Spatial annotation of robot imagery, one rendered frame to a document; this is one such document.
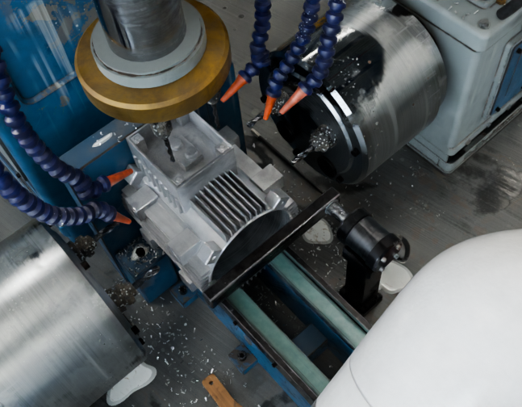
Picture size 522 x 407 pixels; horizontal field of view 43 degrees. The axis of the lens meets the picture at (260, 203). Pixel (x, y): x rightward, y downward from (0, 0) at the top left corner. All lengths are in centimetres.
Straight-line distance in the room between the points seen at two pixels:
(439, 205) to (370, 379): 94
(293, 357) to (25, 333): 39
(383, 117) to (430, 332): 68
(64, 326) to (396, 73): 58
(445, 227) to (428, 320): 92
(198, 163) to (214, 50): 22
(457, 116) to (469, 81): 9
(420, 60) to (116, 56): 47
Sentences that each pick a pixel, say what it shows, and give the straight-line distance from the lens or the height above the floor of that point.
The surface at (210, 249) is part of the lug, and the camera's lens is 89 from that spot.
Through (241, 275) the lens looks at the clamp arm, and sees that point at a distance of 94.
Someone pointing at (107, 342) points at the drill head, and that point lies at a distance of 86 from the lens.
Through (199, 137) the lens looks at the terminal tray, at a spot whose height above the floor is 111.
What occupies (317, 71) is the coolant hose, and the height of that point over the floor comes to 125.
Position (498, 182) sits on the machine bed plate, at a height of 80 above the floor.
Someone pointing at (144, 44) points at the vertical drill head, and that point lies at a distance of 73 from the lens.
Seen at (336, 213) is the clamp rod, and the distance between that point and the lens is 99.
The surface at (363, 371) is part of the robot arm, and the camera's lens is 36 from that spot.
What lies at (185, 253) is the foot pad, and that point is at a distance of 92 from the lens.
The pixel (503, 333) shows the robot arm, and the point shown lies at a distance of 33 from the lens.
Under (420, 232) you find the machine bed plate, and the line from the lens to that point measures 124.
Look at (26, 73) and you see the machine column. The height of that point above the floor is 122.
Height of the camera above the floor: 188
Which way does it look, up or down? 59 degrees down
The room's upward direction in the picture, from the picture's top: 8 degrees counter-clockwise
